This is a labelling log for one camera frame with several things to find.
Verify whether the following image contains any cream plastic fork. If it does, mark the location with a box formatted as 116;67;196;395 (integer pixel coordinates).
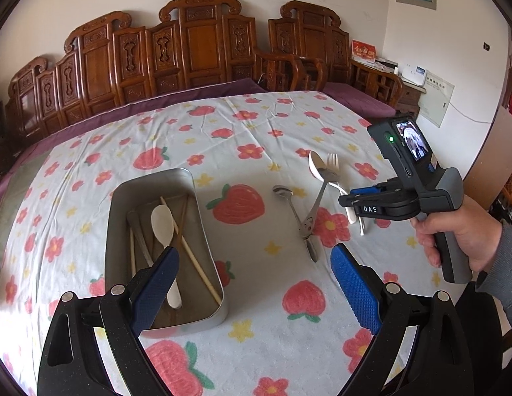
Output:
326;153;366;237

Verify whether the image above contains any dark brown wooden chopstick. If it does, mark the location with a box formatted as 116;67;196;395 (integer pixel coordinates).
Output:
175;196;189;253

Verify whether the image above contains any long light bamboo chopstick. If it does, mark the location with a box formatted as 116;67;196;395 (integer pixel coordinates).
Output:
174;220;222;306

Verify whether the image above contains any stainless steel spoon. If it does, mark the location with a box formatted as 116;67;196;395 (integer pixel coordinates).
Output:
272;185;319;263

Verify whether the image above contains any grey right forearm sleeve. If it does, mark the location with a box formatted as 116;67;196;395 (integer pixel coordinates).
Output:
475;223;512;327

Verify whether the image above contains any right hand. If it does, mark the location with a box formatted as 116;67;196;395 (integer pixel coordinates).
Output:
410;195;503;272

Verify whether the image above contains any metal rectangular tray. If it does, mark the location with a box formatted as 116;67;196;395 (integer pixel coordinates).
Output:
103;167;229;331

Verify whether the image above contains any floral white tablecloth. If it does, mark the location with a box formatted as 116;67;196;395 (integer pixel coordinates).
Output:
0;91;446;395

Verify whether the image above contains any white electrical panel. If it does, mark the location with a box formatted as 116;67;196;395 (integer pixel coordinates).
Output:
419;72;455;128

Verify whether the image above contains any purple seat cushion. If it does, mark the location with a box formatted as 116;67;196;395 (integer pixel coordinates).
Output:
323;82;395;119

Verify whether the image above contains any white router box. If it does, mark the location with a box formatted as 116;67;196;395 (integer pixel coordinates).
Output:
401;64;428;87

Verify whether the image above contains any red calendar card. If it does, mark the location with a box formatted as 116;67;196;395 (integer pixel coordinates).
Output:
352;39;377;64

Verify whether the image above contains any carved wooden armchair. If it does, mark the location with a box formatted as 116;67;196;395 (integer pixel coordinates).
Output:
268;0;403;107

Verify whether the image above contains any carved wooden bench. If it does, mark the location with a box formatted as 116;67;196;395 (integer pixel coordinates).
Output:
3;0;308;145

